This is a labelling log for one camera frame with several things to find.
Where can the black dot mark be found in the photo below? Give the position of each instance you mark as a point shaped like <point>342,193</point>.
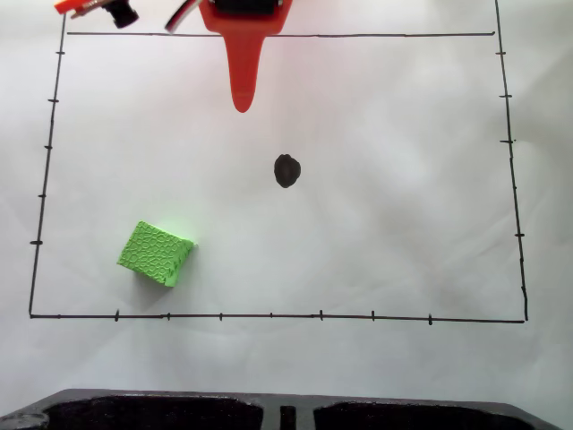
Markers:
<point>287,170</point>

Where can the black camera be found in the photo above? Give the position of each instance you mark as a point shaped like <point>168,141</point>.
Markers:
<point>123,12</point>

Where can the green textured foam block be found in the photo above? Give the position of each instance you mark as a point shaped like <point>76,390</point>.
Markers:
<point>150,253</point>

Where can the black moulded tray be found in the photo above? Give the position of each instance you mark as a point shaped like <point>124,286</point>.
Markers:
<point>147,410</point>

